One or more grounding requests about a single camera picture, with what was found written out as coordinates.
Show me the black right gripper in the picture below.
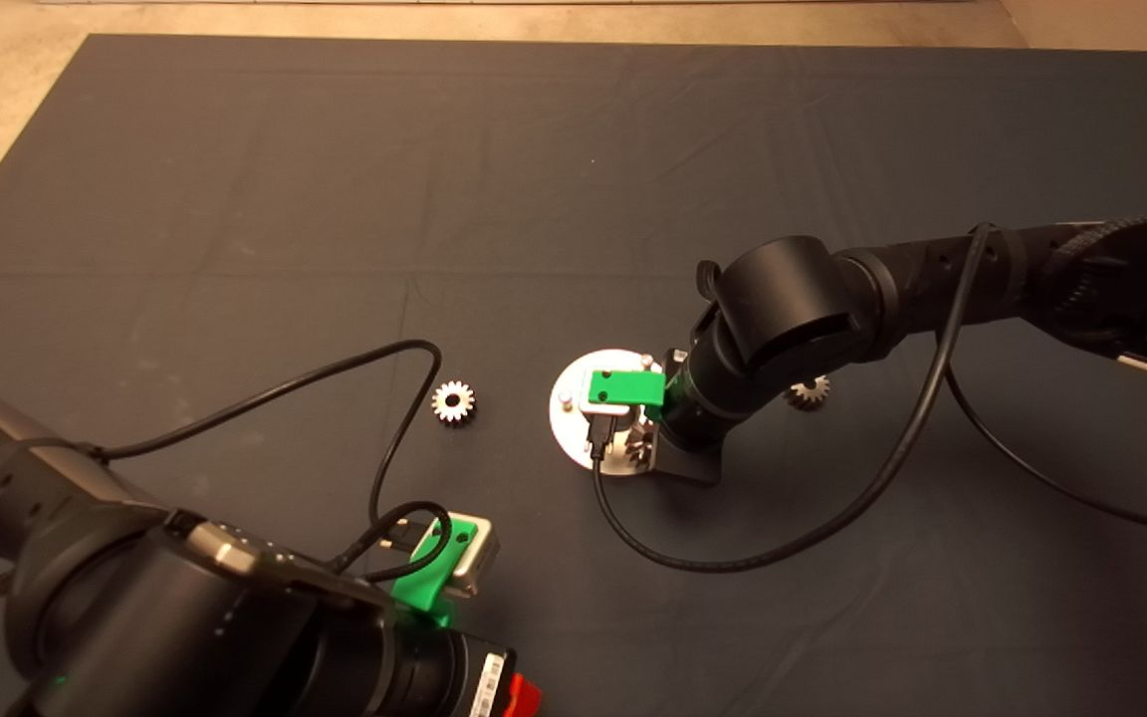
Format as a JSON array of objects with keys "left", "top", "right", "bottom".
[{"left": 651, "top": 410, "right": 734, "bottom": 487}]

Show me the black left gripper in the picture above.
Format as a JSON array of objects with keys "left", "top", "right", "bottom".
[{"left": 389, "top": 627, "right": 543, "bottom": 717}]

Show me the round metal carrier plate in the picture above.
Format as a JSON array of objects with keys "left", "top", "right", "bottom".
[{"left": 548, "top": 349, "right": 659, "bottom": 477}]

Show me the shiny steel planetary gear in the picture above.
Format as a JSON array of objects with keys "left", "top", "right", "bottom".
[{"left": 431, "top": 381, "right": 477, "bottom": 426}]

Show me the dark grey table cloth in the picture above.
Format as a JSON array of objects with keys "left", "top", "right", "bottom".
[{"left": 0, "top": 36, "right": 1147, "bottom": 717}]

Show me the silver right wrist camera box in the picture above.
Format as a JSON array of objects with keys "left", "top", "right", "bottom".
[{"left": 583, "top": 368, "right": 644, "bottom": 420}]

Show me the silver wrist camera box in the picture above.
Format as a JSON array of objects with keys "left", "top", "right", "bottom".
[
  {"left": 434, "top": 513, "right": 501, "bottom": 598},
  {"left": 583, "top": 368, "right": 644, "bottom": 420}
]

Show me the green right camera mount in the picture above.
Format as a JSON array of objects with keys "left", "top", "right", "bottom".
[{"left": 588, "top": 368, "right": 667, "bottom": 409}]

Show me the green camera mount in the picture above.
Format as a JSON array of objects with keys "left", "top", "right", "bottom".
[
  {"left": 389, "top": 513, "right": 480, "bottom": 628},
  {"left": 588, "top": 368, "right": 667, "bottom": 409}
]

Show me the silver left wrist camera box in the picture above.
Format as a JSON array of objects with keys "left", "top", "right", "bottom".
[{"left": 434, "top": 513, "right": 501, "bottom": 598}]

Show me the green left camera mount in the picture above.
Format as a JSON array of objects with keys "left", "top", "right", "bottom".
[{"left": 389, "top": 513, "right": 480, "bottom": 628}]

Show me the black left camera cable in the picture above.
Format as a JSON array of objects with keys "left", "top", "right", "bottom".
[{"left": 86, "top": 340, "right": 455, "bottom": 584}]

